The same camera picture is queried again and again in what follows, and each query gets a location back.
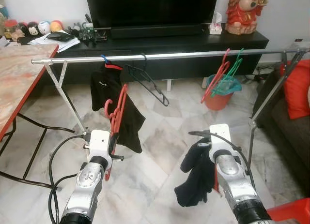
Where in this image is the green plastic hanger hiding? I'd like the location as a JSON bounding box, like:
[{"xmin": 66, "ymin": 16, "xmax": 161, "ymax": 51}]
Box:
[{"xmin": 211, "ymin": 49, "xmax": 245, "ymax": 96}]

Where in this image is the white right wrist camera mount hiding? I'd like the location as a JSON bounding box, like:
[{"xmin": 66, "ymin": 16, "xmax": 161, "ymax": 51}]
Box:
[{"xmin": 208, "ymin": 124, "xmax": 238, "ymax": 157}]

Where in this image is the black soundbar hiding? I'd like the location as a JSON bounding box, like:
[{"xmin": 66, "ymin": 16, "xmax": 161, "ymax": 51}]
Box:
[{"xmin": 110, "ymin": 24, "xmax": 204, "ymax": 39}]

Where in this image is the navy shirt red striped collar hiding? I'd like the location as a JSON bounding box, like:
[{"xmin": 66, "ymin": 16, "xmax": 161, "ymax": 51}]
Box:
[{"xmin": 174, "ymin": 138, "xmax": 217, "ymax": 208}]

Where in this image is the marble folding table red edge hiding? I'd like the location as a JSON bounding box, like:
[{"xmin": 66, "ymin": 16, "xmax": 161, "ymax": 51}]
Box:
[{"xmin": 0, "ymin": 43, "xmax": 60, "ymax": 191}]

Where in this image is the black pouch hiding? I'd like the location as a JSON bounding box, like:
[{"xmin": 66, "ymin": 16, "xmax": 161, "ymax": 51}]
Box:
[{"xmin": 46, "ymin": 31, "xmax": 76, "ymax": 42}]

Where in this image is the black television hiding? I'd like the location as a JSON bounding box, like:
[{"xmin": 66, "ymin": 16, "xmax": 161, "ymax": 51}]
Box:
[{"xmin": 85, "ymin": 0, "xmax": 219, "ymax": 29}]

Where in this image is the grey fabric sofa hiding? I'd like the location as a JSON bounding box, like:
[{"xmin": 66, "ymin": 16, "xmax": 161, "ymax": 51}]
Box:
[{"xmin": 252, "ymin": 64, "xmax": 310, "ymax": 195}]

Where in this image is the orange round toy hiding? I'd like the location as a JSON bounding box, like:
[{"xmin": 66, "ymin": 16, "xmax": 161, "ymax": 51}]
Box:
[{"xmin": 50, "ymin": 20, "xmax": 64, "ymax": 33}]

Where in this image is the orange bin teal bag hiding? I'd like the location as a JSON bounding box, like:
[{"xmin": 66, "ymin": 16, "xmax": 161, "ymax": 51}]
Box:
[{"xmin": 203, "ymin": 74, "xmax": 242, "ymax": 111}]

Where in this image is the black TV cabinet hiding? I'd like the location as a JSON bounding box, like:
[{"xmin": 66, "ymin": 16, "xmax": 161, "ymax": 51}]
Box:
[{"xmin": 46, "ymin": 30, "xmax": 270, "ymax": 84}]

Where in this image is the white paper stack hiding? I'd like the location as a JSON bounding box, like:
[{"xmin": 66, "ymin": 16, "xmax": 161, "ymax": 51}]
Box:
[{"xmin": 29, "ymin": 33, "xmax": 81, "ymax": 53}]

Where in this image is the white round toy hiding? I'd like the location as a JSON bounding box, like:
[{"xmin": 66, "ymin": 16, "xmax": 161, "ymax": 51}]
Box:
[{"xmin": 38, "ymin": 21, "xmax": 51, "ymax": 35}]

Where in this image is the black shirt red collar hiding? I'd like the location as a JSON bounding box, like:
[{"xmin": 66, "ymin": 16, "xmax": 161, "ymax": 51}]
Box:
[{"xmin": 90, "ymin": 63, "xmax": 146, "ymax": 153}]

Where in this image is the black mouse head toy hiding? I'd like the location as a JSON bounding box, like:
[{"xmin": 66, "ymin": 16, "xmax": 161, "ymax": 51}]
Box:
[
  {"xmin": 17, "ymin": 22, "xmax": 29, "ymax": 37},
  {"xmin": 27, "ymin": 22, "xmax": 40, "ymax": 37}
]

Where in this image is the red figurine statue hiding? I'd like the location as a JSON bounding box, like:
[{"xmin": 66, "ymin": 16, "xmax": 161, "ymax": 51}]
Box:
[{"xmin": 224, "ymin": 0, "xmax": 269, "ymax": 35}]

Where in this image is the black wire hanger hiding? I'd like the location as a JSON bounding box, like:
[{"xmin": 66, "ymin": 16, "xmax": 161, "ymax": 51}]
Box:
[{"xmin": 125, "ymin": 52, "xmax": 170, "ymax": 107}]

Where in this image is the white tissue box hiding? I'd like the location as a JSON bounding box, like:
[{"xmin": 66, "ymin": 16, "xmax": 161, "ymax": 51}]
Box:
[{"xmin": 208, "ymin": 12, "xmax": 223, "ymax": 36}]

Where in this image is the red cushion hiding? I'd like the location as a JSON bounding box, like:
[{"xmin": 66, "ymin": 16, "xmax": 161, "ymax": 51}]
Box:
[{"xmin": 281, "ymin": 60, "xmax": 310, "ymax": 120}]

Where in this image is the red plastic hanger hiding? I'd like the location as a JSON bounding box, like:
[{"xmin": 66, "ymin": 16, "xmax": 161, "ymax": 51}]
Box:
[
  {"xmin": 201, "ymin": 49, "xmax": 232, "ymax": 105},
  {"xmin": 103, "ymin": 84, "xmax": 129, "ymax": 181}
]

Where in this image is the green circuit board device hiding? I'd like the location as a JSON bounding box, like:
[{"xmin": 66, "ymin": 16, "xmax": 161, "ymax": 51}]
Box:
[{"xmin": 68, "ymin": 22, "xmax": 109, "ymax": 43}]

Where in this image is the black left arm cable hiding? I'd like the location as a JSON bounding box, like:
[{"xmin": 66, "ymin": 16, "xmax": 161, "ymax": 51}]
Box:
[{"xmin": 47, "ymin": 133, "xmax": 90, "ymax": 224}]

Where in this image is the red plastic stool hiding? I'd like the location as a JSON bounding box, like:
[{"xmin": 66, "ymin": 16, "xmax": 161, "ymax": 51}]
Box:
[{"xmin": 266, "ymin": 197, "xmax": 310, "ymax": 224}]

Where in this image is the silver metal clothes rack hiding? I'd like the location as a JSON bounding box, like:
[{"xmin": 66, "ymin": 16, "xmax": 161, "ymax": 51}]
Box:
[{"xmin": 31, "ymin": 46, "xmax": 310, "ymax": 162}]

